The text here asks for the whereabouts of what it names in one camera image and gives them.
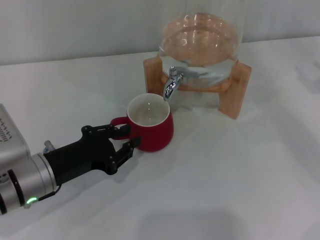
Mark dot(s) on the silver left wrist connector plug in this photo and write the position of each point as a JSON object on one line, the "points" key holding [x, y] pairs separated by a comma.
{"points": [[48, 147]]}

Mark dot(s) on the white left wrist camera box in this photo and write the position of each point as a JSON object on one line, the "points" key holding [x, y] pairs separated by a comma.
{"points": [[10, 140]]}

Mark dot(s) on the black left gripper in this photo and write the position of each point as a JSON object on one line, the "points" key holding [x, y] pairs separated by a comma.
{"points": [[85, 155]]}

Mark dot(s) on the chrome faucet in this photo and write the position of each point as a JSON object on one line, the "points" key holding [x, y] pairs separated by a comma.
{"points": [[171, 85]]}

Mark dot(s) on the red ceramic cup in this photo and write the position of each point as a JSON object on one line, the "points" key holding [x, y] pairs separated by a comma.
{"points": [[155, 137]]}

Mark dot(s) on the wooden dispenser stand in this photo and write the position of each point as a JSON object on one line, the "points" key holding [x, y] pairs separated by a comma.
{"points": [[153, 75]]}

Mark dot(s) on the glass water dispenser jar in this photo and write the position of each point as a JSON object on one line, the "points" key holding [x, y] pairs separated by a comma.
{"points": [[200, 42]]}

